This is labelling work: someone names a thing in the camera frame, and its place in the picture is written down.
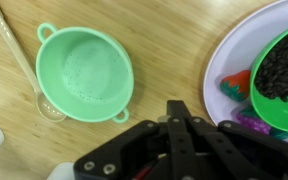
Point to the dark coffee beans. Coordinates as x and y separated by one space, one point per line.
284 66

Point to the light green colander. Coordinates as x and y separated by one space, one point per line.
84 73

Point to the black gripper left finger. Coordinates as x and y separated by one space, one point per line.
124 150

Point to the purple toy grapes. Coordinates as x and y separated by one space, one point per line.
252 121

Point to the pale lavender plate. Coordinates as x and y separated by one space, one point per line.
230 50

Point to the white rounded object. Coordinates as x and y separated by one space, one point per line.
62 172

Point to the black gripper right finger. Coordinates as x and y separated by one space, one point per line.
244 150

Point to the beige wooden spoon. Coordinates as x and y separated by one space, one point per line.
14 50

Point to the red toy strawberry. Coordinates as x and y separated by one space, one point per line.
237 83

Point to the green plastic bowl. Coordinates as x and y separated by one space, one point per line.
277 113

